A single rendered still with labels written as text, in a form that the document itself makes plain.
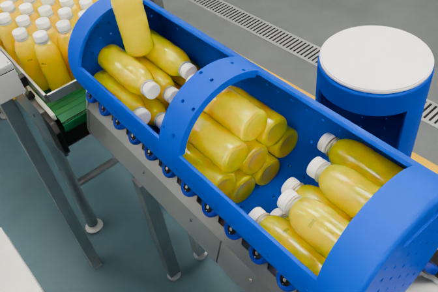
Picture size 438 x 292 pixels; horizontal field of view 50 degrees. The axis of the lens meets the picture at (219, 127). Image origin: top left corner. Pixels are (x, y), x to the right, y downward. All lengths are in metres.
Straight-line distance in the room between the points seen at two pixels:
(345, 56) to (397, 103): 0.18
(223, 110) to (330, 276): 0.37
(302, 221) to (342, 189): 0.09
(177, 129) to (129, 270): 1.30
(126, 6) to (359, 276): 0.73
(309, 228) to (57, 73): 0.93
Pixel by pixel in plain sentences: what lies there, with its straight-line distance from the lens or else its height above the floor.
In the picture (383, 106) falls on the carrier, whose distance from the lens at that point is 1.19.
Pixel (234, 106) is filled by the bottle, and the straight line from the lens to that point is 0.89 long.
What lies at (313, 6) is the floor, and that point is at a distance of 3.50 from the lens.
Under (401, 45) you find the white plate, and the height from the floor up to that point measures 1.04.
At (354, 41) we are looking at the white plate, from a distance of 1.31.
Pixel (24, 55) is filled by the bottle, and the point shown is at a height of 1.04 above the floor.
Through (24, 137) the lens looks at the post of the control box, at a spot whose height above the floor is 0.80.
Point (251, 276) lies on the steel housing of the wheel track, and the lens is 1.01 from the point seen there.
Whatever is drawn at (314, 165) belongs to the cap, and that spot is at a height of 1.14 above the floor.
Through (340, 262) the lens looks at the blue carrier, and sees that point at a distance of 0.69.
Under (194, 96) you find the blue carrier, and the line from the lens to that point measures 0.87.
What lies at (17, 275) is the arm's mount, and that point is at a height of 1.05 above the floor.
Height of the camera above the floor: 1.78
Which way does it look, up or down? 44 degrees down
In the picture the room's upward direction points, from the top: 8 degrees counter-clockwise
